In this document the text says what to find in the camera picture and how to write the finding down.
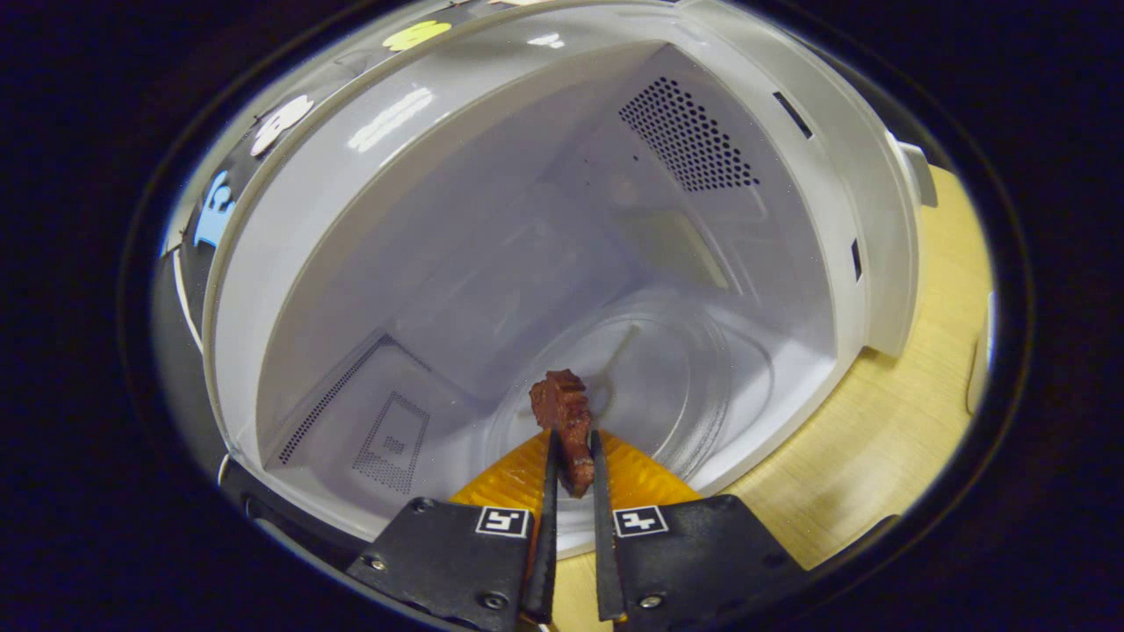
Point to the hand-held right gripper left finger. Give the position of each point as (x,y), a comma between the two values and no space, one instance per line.
(546,544)

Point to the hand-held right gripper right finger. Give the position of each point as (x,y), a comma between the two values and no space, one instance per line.
(606,553)

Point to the brown meat piece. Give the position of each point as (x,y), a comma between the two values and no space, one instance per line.
(566,408)

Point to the white microwave oven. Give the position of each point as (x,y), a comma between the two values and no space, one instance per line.
(439,219)

